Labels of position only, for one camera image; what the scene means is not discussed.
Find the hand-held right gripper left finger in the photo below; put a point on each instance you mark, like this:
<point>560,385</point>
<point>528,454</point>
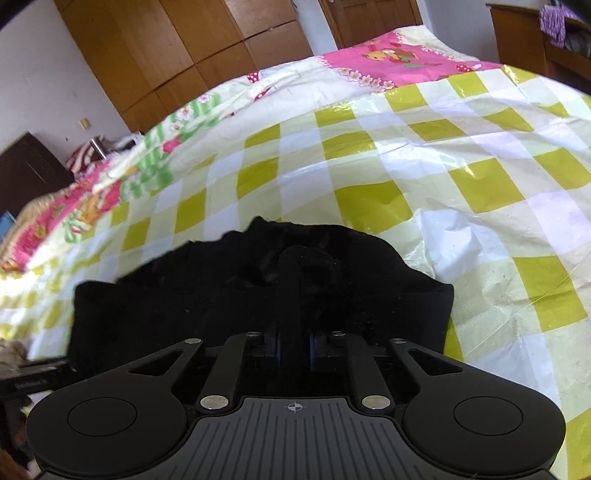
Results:
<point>272,348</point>

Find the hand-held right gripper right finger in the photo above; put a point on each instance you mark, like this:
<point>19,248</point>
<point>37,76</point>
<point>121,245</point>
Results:
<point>315,348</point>

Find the black sweater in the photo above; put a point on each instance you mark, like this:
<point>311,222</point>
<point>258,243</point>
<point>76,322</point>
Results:
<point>258,286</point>

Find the blue pillow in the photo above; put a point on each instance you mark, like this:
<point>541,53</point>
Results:
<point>6,222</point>

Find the yellow checkered printed blanket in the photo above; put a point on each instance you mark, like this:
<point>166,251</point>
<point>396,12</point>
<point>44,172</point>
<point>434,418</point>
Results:
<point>415,184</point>

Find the dark wooden cabinet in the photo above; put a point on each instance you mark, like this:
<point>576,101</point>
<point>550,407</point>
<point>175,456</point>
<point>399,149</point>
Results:
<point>28,173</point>

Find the metal pole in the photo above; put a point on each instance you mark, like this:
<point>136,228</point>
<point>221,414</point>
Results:
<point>97,148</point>

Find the wooden wardrobe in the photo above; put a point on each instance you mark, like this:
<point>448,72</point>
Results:
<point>184,50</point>

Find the wooden door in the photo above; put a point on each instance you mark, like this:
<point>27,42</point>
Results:
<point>369,18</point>

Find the wooden shelf unit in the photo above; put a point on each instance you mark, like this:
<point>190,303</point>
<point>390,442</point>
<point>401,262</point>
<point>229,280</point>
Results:
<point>531,39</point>

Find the purple patterned cloth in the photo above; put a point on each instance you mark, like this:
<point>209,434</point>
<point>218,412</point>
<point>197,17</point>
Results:
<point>554,21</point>

